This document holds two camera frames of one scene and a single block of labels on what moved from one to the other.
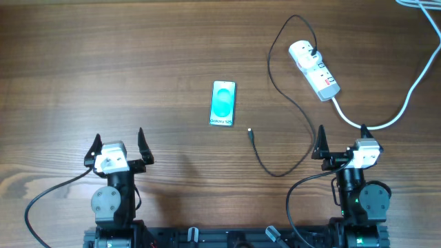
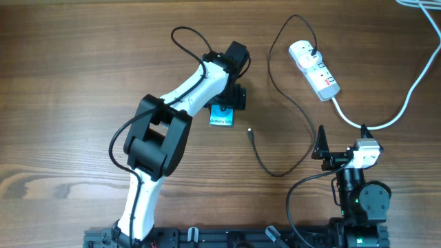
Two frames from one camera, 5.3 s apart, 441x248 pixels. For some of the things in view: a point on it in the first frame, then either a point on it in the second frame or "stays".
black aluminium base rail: x=238 y=236 stays
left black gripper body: x=135 y=167 to x=231 y=96
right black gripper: x=322 y=151 stays
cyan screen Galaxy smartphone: x=222 y=105 stays
